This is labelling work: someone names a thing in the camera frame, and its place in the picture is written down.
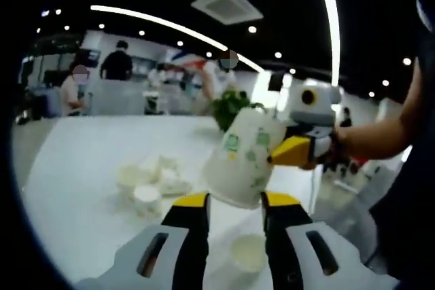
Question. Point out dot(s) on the red object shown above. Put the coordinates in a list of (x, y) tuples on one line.
[(358, 161)]

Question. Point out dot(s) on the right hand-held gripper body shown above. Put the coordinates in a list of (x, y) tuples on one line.
[(323, 113)]

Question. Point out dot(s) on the operator in dark shirt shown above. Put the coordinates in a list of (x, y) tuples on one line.
[(411, 201)]

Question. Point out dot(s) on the curved ceiling light strip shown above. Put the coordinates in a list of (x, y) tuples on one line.
[(163, 23)]

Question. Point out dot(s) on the grey partition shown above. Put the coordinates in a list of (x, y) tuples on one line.
[(115, 98)]

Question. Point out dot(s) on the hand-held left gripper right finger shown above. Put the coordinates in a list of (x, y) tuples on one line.
[(285, 252)]

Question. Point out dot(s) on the white paper cup green print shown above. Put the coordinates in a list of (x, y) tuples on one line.
[(238, 161), (248, 252)]

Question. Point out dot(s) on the white table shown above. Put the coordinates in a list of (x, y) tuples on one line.
[(85, 167)]

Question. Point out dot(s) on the green potted plant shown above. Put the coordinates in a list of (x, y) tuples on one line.
[(231, 110)]

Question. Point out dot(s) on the long ceiling light strip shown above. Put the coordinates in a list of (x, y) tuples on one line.
[(331, 15)]

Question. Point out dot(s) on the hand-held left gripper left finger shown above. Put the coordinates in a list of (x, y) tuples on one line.
[(183, 252)]

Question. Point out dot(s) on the pile of paper cups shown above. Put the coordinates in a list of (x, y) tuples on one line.
[(149, 184)]

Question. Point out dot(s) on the ceiling air conditioner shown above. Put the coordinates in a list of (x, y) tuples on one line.
[(227, 4)]

